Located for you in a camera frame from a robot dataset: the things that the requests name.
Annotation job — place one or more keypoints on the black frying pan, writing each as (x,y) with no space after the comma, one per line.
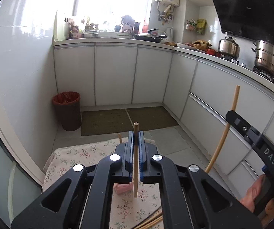
(150,37)

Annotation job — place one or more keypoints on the steel kettle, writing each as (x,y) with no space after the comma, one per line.
(228,46)

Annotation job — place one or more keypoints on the left green floor mat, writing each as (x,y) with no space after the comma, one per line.
(105,122)

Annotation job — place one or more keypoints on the long wooden chopstick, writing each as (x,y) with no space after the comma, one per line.
(225,132)

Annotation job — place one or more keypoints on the green floor mat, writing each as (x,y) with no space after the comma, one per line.
(152,118)
(105,122)

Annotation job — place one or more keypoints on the right green floor mat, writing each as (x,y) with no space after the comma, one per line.
(152,118)

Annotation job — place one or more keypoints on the person hand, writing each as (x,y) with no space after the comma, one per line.
(249,201)

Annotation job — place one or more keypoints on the steel stock pot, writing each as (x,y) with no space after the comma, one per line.
(264,58)

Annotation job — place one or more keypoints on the wooden chopstick on table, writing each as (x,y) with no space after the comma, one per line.
(151,222)

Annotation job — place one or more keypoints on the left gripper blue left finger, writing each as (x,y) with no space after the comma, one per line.
(129,154)

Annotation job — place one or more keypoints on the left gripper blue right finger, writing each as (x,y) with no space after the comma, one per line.
(142,157)

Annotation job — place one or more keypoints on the brown trash bin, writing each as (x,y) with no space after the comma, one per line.
(67,108)

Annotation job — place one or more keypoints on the floral tablecloth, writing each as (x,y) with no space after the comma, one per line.
(126,210)

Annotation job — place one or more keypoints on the pink perforated utensil holder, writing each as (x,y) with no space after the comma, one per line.
(123,188)

